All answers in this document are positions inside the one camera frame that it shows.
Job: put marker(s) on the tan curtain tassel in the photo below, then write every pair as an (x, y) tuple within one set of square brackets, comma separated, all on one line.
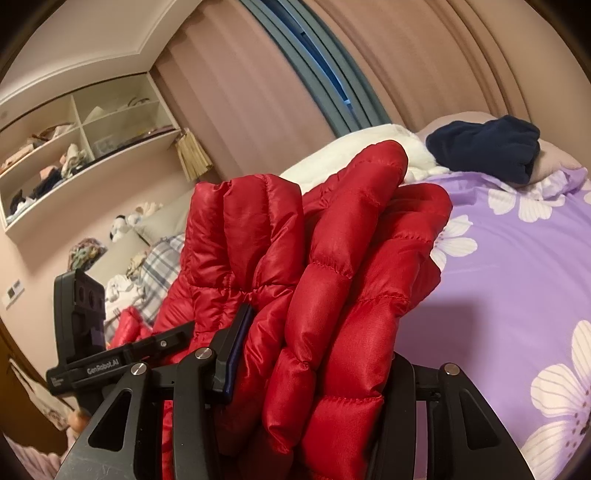
[(194, 157)]

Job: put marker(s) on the white wall switch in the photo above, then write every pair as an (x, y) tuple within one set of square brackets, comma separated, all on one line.
[(12, 294)]

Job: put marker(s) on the navy blue cloth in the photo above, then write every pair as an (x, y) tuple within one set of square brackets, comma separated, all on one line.
[(485, 143)]

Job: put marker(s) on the floral patterned bag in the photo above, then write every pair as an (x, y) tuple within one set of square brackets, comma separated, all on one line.
[(87, 254)]

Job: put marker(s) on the brown wooden door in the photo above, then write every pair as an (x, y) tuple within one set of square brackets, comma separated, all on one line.
[(11, 369)]

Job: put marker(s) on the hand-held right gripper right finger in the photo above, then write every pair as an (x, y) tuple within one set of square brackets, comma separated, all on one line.
[(399, 415)]

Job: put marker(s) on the white fleece blanket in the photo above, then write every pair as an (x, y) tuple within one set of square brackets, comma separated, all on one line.
[(351, 138)]

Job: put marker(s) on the beige pillow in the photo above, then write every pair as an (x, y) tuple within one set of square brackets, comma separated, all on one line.
[(556, 161)]

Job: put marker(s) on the red quilted down jacket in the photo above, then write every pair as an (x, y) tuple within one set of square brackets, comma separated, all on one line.
[(332, 286)]

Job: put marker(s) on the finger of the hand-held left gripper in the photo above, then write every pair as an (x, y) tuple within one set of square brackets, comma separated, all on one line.
[(161, 339)]

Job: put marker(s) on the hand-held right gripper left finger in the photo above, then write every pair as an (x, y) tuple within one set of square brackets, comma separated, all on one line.
[(234, 344)]

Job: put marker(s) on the black white plush toy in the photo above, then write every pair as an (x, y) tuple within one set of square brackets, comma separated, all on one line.
[(123, 226)]

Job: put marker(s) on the mixed small clothes pile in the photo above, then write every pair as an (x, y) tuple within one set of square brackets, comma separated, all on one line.
[(64, 170)]

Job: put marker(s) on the white wall shelf unit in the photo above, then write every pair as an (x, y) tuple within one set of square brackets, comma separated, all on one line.
[(92, 138)]

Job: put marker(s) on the beige curtain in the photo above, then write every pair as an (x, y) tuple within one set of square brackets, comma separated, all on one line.
[(438, 60), (240, 92)]

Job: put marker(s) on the person's left hand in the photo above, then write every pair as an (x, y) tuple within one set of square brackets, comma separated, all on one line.
[(77, 421)]

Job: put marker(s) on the white clothes pile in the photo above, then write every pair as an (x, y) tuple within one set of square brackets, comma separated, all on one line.
[(121, 288)]

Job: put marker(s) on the grey padded headboard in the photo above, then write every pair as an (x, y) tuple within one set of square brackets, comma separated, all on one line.
[(161, 217)]

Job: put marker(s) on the hanging printed tote bag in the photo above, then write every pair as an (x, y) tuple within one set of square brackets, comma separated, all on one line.
[(39, 397)]

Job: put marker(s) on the plaid grey cloth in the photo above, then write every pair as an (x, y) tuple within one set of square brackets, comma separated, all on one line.
[(159, 272)]

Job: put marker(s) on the purple floral bed sheet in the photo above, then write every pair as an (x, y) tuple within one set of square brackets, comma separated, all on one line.
[(508, 277)]

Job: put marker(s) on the person's left forearm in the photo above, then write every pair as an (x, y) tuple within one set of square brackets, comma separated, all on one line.
[(32, 459)]

